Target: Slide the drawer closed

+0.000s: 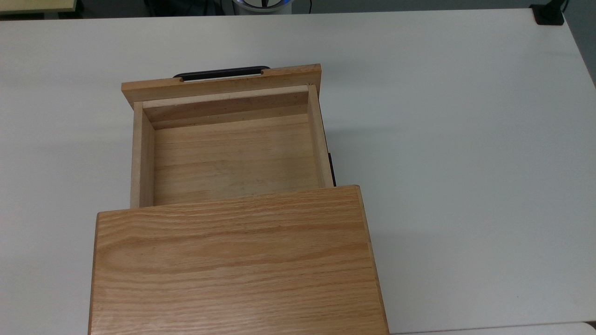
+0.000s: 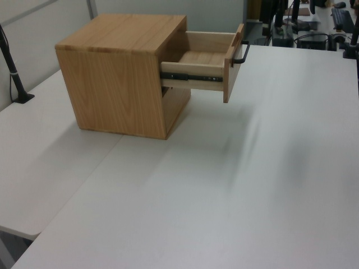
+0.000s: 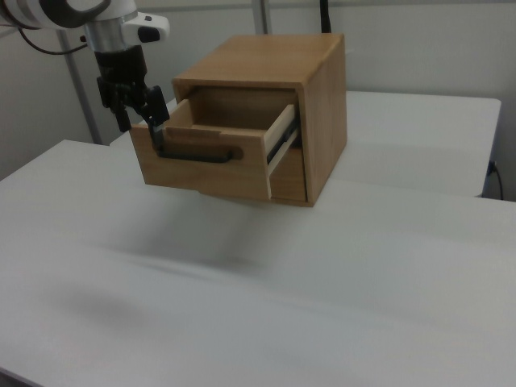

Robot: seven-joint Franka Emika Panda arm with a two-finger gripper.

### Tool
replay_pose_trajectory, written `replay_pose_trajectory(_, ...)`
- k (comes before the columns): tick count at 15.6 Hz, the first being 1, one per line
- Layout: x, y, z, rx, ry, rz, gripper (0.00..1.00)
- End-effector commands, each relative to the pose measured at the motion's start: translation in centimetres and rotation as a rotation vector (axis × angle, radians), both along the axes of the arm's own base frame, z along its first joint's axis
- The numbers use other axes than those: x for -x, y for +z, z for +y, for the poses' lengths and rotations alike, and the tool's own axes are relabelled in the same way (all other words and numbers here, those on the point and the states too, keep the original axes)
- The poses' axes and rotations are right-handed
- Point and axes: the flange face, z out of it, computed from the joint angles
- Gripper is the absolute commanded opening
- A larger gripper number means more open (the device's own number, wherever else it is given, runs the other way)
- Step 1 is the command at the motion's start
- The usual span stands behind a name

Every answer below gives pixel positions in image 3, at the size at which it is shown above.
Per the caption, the grey metal frame post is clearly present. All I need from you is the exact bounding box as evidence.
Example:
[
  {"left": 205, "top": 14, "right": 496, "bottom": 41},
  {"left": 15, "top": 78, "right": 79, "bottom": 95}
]
[
  {"left": 56, "top": 30, "right": 102, "bottom": 145},
  {"left": 252, "top": 0, "right": 270, "bottom": 35}
]

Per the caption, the wooden two-drawer cabinet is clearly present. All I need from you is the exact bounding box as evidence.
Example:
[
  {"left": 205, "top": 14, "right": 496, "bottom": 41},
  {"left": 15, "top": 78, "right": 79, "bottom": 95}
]
[{"left": 171, "top": 33, "right": 349, "bottom": 209}]

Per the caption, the wooden drawer with black handle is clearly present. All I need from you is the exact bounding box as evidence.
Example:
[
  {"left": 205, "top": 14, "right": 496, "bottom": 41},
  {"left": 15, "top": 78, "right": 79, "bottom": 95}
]
[{"left": 131, "top": 86, "right": 302, "bottom": 201}]

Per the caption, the black cable on table side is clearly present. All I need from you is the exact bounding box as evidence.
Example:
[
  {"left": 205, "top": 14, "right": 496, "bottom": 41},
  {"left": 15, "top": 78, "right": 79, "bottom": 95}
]
[{"left": 488, "top": 160, "right": 506, "bottom": 201}]

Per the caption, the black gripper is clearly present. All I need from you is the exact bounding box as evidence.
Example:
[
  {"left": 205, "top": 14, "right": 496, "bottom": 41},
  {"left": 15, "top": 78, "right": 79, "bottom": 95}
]
[{"left": 94, "top": 44, "right": 171, "bottom": 159}]

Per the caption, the black camera stand pole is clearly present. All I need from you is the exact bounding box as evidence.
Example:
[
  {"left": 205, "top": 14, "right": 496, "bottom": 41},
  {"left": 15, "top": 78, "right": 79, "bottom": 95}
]
[{"left": 318, "top": 0, "right": 333, "bottom": 35}]

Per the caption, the dark red robot cable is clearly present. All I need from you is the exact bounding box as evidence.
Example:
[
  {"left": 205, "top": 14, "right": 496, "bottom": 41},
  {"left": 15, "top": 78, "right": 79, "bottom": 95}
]
[{"left": 16, "top": 24, "right": 88, "bottom": 56}]

